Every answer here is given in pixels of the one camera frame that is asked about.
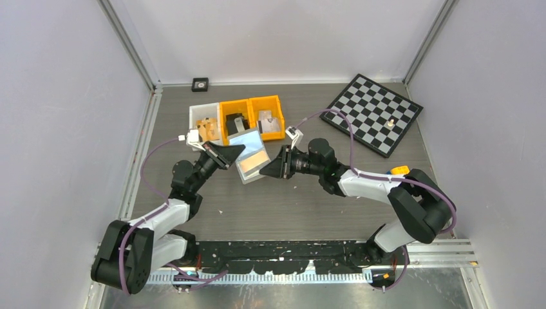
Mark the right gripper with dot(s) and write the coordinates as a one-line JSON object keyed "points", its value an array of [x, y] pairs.
{"points": [[281, 167]]}

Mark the black box in bin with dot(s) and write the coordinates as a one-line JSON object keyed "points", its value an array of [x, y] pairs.
{"points": [[236, 123]]}

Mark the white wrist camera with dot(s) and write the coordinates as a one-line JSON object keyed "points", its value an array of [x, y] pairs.
{"points": [[192, 140], [295, 135]]}

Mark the white storage bin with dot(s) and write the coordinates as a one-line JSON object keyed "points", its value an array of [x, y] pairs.
{"points": [[201, 111]]}

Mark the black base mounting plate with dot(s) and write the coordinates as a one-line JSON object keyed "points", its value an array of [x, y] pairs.
{"points": [[289, 257]]}

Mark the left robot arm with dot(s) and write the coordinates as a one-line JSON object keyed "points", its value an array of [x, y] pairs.
{"points": [[131, 250]]}

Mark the tan credit card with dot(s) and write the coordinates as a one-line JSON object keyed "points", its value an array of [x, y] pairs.
{"points": [[252, 163]]}

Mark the wooden pieces in bin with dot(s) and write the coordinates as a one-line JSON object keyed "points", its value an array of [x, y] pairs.
{"points": [[208, 129]]}

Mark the black white chessboard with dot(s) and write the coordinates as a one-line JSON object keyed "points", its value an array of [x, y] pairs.
{"points": [[365, 107]]}

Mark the yellow blue toy car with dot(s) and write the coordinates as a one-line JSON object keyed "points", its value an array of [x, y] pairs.
{"points": [[399, 170]]}

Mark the clear plastic card holder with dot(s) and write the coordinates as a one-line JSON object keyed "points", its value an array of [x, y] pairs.
{"points": [[251, 138]]}

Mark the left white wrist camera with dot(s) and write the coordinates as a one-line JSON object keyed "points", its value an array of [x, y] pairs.
{"points": [[192, 140]]}

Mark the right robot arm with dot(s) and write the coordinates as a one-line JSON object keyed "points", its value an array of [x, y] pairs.
{"points": [[421, 207]]}

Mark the middle orange storage bin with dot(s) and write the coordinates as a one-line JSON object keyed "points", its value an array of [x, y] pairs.
{"points": [[229, 111]]}

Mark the cards in orange bin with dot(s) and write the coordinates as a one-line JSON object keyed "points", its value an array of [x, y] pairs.
{"points": [[266, 123]]}

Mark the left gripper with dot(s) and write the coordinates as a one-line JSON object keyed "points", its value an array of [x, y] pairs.
{"points": [[224, 156]]}

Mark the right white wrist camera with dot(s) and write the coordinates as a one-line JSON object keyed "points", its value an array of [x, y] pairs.
{"points": [[295, 135]]}

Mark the small black square device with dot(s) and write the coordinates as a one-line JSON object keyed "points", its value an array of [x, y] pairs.
{"points": [[200, 84]]}

